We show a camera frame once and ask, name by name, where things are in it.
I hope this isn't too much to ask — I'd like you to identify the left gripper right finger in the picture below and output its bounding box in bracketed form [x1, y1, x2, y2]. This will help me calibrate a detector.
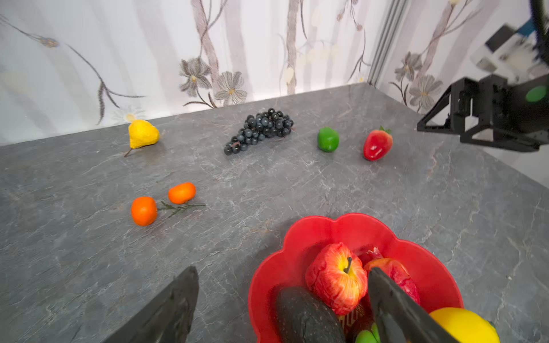
[367, 267, 458, 343]

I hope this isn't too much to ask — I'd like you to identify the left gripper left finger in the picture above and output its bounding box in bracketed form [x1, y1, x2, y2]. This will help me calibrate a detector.
[104, 266, 199, 343]

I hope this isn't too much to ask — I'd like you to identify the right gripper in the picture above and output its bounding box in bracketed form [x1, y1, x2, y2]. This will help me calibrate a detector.
[417, 74, 548, 152]

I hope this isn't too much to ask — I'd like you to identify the dark mangosteen green top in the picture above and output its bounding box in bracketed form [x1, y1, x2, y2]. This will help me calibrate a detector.
[355, 323, 381, 343]

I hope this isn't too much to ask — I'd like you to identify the red flower-shaped bowl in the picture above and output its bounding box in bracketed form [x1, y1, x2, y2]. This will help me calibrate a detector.
[248, 213, 464, 342]

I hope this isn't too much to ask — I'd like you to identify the yellow lemon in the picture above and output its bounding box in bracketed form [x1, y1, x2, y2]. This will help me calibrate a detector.
[430, 307, 500, 343]

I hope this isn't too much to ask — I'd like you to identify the dark red raspberry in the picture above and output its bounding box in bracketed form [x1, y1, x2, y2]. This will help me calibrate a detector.
[363, 247, 420, 304]

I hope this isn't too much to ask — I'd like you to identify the red apple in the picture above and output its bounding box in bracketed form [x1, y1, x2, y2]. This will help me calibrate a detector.
[305, 242, 367, 316]

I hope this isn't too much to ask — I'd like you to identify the dark avocado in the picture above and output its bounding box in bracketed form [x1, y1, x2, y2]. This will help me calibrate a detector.
[275, 287, 345, 342]

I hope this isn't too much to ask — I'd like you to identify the red strawberry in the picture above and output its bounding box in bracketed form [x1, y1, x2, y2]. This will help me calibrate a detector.
[363, 127, 393, 161]

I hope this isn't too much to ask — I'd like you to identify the green pepper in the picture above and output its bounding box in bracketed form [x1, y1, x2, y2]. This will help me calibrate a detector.
[317, 127, 340, 152]

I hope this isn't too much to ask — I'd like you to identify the small yellow pear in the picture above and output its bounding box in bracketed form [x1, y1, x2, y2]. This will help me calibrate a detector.
[124, 119, 160, 157]

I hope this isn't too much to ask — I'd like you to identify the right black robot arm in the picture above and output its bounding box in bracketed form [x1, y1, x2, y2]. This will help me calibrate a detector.
[417, 1, 548, 152]

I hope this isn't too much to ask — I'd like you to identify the black grape bunch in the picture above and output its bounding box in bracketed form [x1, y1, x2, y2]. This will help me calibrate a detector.
[223, 108, 295, 156]

